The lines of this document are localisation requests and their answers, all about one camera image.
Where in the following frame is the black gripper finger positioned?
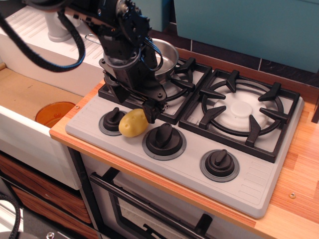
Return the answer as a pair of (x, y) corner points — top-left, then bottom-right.
(107, 83), (134, 103)
(142, 99), (162, 124)

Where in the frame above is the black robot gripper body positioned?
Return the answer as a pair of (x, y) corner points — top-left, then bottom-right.
(99, 53), (167, 105)

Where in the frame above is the yellow toy potato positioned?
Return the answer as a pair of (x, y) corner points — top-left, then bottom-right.
(119, 109), (149, 137)

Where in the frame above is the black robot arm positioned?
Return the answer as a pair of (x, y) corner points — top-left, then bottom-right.
(0, 0), (167, 123)

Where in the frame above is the black left stove knob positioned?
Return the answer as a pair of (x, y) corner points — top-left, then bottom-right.
(99, 107), (126, 136)

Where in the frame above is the black stove knob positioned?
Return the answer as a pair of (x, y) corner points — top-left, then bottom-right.
(99, 107), (126, 136)
(200, 149), (240, 183)
(142, 122), (187, 161)

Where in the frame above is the black middle stove knob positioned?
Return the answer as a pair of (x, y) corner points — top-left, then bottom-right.
(142, 122), (187, 161)

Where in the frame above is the black right stove knob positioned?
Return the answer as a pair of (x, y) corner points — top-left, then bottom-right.
(200, 149), (240, 183)

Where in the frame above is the grey toy stove top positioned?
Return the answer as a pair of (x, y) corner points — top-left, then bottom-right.
(65, 58), (305, 220)

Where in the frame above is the stainless steel saucepan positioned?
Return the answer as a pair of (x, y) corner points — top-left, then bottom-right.
(84, 33), (180, 85)

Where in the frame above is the black left burner grate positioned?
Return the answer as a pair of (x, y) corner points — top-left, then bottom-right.
(98, 58), (211, 124)

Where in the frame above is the black burner grate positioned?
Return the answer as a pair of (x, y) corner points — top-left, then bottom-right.
(179, 69), (304, 163)
(98, 58), (211, 124)

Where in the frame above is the grey toy faucet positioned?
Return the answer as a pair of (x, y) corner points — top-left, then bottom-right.
(44, 12), (72, 42)

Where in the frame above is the white toy sink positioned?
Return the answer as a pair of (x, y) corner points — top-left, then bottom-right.
(0, 23), (104, 190)

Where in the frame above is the black right burner grate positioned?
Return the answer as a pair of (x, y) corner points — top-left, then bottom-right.
(179, 69), (304, 163)

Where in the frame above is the upper wooden drawer front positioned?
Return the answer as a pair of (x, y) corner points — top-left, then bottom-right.
(0, 154), (91, 223)

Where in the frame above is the wooden drawer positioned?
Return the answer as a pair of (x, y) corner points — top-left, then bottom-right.
(12, 186), (99, 239)
(0, 154), (91, 223)

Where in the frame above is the lower wooden drawer front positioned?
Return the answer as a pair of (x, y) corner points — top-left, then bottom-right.
(12, 186), (99, 239)

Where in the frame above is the oven door with black handle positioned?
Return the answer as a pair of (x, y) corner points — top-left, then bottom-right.
(89, 167), (225, 239)

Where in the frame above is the black braided cable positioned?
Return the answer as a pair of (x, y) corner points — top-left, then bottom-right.
(0, 195), (22, 239)

